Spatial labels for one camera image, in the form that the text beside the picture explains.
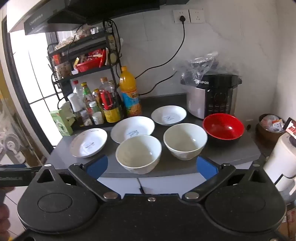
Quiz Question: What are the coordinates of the green cardboard box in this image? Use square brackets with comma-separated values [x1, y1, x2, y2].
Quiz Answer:
[50, 110, 74, 136]

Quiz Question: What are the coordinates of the silver black rice cooker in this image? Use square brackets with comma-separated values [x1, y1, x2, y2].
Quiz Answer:
[180, 74, 243, 120]

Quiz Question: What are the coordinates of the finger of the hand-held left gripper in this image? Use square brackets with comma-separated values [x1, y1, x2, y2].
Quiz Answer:
[0, 164, 43, 174]

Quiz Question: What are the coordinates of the brown waste bin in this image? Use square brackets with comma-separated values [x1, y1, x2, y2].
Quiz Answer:
[257, 113, 287, 140]

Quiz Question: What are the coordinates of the black metal spice rack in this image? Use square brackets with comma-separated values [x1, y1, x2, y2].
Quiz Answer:
[47, 19, 126, 128]

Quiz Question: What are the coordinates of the glass spice shaker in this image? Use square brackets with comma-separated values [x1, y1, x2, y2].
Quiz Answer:
[80, 110, 93, 127]

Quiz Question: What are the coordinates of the pale green carton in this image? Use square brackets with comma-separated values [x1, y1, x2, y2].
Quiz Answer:
[59, 101, 77, 121]

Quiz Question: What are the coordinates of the person's left hand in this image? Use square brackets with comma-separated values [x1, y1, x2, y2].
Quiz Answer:
[0, 187, 14, 233]

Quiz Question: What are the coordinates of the white kitchen appliance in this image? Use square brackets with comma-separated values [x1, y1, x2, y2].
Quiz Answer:
[262, 133, 296, 192]

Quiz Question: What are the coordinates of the clear storage jar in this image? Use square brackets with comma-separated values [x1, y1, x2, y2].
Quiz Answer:
[54, 62, 71, 79]

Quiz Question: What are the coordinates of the black power cable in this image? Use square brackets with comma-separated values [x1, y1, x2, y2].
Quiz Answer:
[135, 14, 187, 96]

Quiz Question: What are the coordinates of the orange juice bottle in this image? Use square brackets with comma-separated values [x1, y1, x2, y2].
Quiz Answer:
[119, 66, 142, 117]

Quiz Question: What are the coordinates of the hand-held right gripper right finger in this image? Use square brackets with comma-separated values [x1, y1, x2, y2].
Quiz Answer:
[181, 155, 270, 202]

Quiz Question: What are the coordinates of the green label sauce bottle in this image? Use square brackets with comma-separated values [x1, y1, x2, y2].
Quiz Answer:
[81, 81, 93, 110]

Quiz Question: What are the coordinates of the red plastic basket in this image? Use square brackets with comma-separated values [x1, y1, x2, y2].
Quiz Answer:
[75, 49, 106, 73]

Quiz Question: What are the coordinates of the white-capped powder jar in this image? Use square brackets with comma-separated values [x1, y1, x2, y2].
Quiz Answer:
[89, 101, 105, 125]

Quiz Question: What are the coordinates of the black range hood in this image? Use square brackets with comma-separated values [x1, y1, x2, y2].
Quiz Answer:
[23, 0, 160, 36]

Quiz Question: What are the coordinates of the clear plastic bag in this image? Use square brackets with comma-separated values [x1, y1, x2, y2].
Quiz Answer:
[173, 52, 219, 84]

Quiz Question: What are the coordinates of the dark red-handled sauce bottle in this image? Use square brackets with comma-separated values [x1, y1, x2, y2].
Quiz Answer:
[99, 77, 122, 123]

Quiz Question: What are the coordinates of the white electric fan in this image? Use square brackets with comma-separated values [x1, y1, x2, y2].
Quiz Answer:
[0, 133, 26, 164]

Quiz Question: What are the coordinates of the red and black bowl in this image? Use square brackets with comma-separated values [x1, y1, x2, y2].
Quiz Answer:
[203, 113, 245, 141]

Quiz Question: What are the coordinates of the large white printed plate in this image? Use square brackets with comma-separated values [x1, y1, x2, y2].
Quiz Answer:
[110, 116, 155, 144]

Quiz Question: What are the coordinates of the white wall socket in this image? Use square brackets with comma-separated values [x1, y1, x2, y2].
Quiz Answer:
[189, 9, 205, 23]
[173, 9, 189, 24]

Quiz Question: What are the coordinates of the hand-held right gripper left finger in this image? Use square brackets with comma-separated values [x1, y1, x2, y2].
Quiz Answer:
[35, 154, 121, 202]

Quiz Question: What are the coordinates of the red and black packet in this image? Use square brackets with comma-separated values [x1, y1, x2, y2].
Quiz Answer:
[283, 117, 296, 140]

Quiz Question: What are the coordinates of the red-capped clear bottle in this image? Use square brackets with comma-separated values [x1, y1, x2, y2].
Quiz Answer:
[71, 80, 81, 96]

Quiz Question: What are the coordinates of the white ceramic bowl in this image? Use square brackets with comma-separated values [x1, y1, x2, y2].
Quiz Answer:
[163, 123, 208, 161]
[115, 135, 162, 175]

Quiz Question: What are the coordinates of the white plastic bottle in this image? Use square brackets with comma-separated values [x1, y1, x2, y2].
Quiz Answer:
[67, 92, 81, 112]

